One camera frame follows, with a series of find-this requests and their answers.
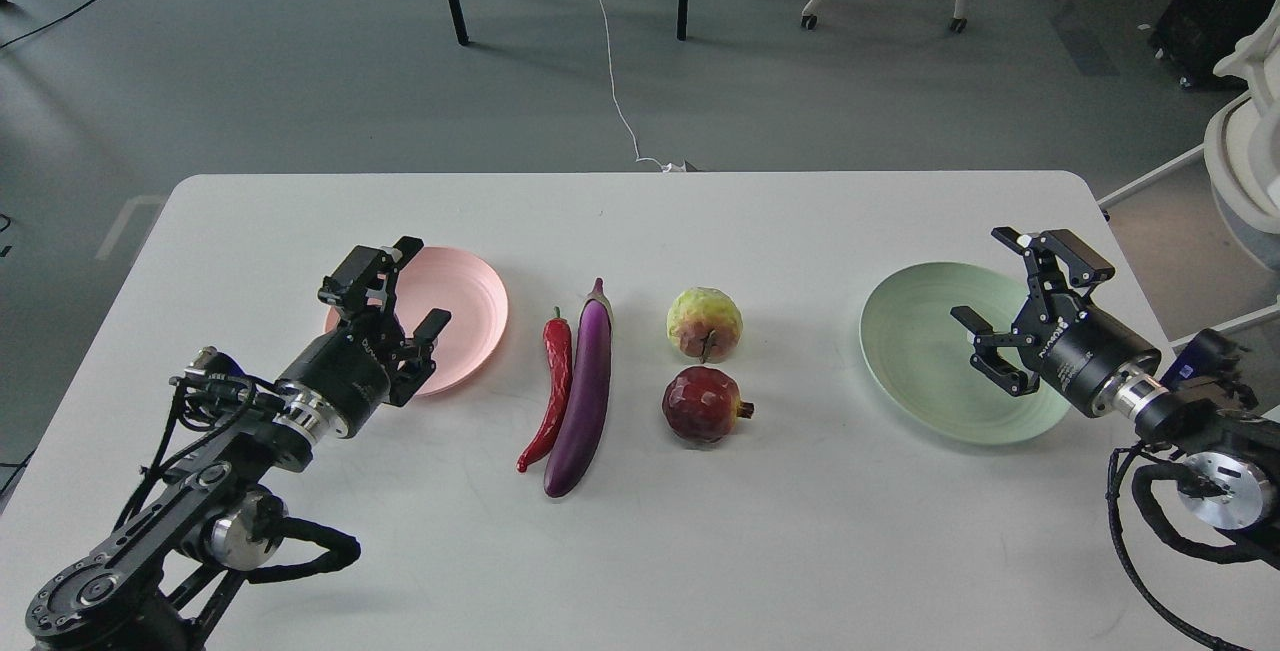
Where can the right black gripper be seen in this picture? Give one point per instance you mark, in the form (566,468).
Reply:
(1074,349)

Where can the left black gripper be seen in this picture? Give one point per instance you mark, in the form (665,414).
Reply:
(342,377)

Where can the red chili pepper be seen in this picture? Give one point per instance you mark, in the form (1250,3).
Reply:
(557,340)

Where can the purple eggplant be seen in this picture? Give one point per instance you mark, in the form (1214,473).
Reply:
(584,418)

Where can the yellow-green apple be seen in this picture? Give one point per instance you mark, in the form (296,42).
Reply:
(705,324)

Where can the red pomegranate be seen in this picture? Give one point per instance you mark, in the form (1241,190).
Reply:
(703,405)

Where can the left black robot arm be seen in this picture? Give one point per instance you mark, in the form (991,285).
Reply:
(201,524)

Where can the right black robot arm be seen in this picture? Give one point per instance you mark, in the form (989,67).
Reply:
(1203,471)

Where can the pink plate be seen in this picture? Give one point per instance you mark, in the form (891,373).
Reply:
(462,283)

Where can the green plate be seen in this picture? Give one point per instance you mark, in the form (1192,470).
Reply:
(920,355)

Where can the black equipment case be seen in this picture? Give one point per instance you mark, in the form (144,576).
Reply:
(1192,36)

